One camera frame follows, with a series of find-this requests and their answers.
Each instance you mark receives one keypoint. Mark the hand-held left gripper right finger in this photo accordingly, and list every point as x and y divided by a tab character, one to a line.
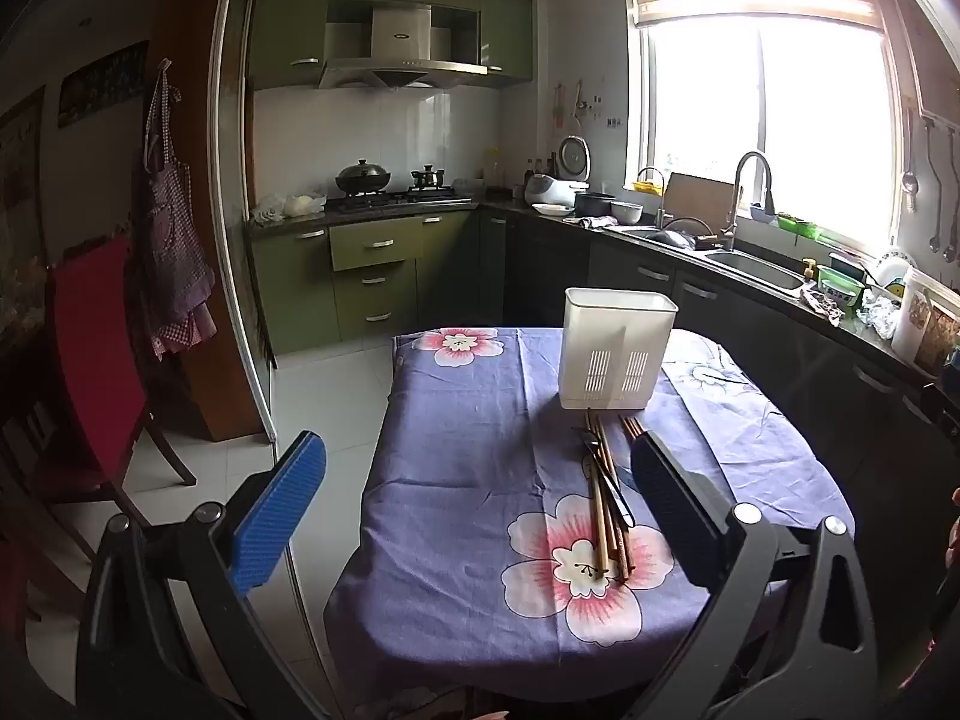
675	502

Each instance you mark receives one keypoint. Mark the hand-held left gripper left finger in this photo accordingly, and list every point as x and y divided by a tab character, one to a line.
277	517

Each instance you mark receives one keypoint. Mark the grey metal spoon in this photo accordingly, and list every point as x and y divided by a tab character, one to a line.
619	504

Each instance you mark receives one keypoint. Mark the bundle of wooden chopsticks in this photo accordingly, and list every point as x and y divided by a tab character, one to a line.
604	540

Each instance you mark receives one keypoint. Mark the white plastic utensil holder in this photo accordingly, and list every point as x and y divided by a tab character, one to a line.
615	330

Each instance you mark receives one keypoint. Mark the dark base cabinet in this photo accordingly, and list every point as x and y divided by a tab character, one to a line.
750	330

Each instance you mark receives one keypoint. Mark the purple floral tablecloth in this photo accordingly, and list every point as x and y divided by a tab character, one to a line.
465	465

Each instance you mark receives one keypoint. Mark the green base cabinet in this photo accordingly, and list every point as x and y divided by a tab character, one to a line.
300	292

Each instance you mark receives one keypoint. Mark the steel kitchen sink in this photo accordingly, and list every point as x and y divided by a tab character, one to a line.
757	270

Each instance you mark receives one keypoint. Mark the red wooden chair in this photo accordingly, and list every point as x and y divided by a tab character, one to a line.
90	345

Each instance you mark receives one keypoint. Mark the green plastic basin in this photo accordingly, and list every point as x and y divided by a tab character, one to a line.
840	286

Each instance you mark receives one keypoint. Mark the crumpled plastic wrap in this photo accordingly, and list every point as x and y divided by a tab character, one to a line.
879	315

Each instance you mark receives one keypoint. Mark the crumpled dish cloth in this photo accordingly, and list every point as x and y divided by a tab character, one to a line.
592	222

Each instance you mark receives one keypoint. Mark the white bowl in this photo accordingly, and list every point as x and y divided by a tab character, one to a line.
627	211

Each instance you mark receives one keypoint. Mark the checkered apron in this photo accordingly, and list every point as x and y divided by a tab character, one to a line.
172	240

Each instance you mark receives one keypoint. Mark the blue plastic bowl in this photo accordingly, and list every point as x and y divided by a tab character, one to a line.
763	214

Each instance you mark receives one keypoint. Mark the green plastic containers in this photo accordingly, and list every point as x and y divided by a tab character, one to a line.
796	226

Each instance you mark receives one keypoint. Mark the white printed jug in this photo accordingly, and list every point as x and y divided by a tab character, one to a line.
919	322

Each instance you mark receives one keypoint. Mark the small steel faucet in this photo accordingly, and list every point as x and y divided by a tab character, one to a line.
660	199

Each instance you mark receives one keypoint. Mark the wooden cutting board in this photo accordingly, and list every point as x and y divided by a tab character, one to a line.
697	199

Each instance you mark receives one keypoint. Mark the black cooking pot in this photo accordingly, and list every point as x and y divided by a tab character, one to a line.
594	205

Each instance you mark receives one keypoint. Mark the white plastic bag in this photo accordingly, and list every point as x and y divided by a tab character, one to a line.
289	208

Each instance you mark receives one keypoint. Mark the yellow tray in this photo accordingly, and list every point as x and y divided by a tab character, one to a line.
648	186

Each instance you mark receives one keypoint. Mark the white plates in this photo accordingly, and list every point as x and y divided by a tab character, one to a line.
892	270

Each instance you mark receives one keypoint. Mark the white rice cooker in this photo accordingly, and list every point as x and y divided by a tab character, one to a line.
546	191

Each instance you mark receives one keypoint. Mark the black gas stove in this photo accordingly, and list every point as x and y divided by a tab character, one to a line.
405	200

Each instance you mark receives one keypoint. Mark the tall steel faucet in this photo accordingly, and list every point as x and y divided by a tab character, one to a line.
763	169

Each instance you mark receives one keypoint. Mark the black wok with lid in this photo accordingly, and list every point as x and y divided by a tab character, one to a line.
363	178

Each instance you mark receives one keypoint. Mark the yellow oil bottle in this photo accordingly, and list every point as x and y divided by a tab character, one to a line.
493	169

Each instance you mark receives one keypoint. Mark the kitchen window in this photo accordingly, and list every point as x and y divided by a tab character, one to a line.
787	127

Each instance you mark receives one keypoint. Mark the steel range hood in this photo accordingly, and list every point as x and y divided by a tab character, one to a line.
401	30

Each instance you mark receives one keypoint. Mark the sliding door frame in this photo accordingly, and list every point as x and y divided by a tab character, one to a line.
229	240

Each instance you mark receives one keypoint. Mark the dark wall poster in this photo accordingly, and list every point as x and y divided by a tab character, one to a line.
101	86

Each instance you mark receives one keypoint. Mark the green wall cabinet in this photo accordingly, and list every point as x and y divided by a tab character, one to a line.
289	22

